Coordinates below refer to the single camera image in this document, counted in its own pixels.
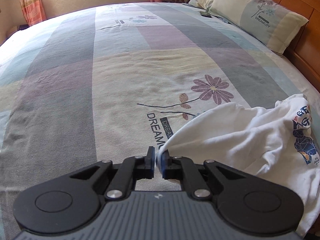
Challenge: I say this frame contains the white printed sweatshirt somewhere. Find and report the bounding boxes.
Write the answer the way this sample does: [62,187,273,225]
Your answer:
[157,94,319,236]

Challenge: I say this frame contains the patchwork pastel bed sheet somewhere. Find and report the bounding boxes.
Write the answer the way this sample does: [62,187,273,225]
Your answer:
[1,3,319,239]

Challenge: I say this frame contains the black remote control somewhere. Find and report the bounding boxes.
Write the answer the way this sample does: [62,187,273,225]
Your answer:
[200,11,212,18]

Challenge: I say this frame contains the front pastel pillow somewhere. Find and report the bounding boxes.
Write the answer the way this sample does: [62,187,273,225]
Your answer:
[209,0,309,54]

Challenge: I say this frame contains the left orange striped curtain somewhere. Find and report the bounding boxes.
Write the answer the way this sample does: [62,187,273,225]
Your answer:
[20,0,47,26]

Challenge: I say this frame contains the wooden headboard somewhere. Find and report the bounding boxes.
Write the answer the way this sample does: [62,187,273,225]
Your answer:
[274,0,319,90]

